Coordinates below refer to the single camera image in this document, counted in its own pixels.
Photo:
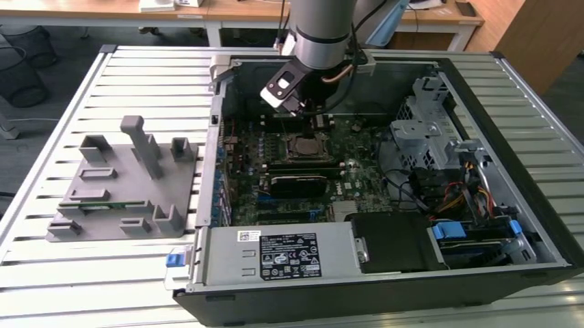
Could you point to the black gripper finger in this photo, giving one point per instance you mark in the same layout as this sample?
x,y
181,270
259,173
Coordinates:
x,y
308,126
324,123

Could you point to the silver CPU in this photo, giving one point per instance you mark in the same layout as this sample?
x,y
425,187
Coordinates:
x,y
304,147

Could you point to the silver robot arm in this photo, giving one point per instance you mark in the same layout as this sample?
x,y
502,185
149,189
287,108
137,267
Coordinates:
x,y
319,30

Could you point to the CPU socket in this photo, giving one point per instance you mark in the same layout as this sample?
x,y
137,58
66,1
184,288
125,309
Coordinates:
x,y
306,158

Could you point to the thin locking lever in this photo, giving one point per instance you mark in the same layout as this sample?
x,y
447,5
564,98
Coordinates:
x,y
283,126

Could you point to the green motherboard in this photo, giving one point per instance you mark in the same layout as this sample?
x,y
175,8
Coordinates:
x,y
359,160

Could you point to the black case fan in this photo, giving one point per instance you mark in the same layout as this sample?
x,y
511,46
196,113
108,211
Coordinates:
x,y
251,107

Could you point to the black graphics card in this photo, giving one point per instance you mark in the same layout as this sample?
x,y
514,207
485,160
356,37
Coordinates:
x,y
296,187

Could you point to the silver metal drive cage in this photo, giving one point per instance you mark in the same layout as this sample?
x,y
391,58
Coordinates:
x,y
419,131

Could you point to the pale blue teach pendant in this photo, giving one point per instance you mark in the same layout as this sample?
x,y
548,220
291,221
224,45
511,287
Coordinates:
x,y
382,27

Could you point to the silver chipset heatsink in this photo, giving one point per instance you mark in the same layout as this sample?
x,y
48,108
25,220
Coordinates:
x,y
343,209

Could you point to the black plastic air shroud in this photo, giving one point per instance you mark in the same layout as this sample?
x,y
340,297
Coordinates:
x,y
391,242

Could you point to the dark flat phone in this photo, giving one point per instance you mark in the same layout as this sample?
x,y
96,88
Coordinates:
x,y
466,8

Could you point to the white labelled box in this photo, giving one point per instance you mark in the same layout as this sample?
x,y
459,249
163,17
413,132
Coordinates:
x,y
187,2

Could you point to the grey power supply unit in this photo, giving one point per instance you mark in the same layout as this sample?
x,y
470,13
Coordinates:
x,y
227,253

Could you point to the blue disk carrier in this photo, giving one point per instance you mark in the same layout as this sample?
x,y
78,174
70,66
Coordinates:
x,y
449,231

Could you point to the grey parts rack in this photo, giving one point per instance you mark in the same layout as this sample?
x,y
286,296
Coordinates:
x,y
136,191

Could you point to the green RAM stick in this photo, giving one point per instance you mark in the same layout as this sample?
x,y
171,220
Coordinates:
x,y
116,205

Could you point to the blue case latch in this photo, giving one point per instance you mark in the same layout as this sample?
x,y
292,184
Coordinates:
x,y
173,261

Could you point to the wooden cabinet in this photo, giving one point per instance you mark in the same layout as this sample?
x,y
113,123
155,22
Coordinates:
x,y
538,34

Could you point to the black PC case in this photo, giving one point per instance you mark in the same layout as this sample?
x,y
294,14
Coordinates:
x,y
364,300

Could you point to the black mesh waste bin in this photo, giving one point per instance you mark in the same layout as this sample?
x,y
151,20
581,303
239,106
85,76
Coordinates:
x,y
20,80
40,44

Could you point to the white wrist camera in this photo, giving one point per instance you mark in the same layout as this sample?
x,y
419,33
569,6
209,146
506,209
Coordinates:
x,y
284,87

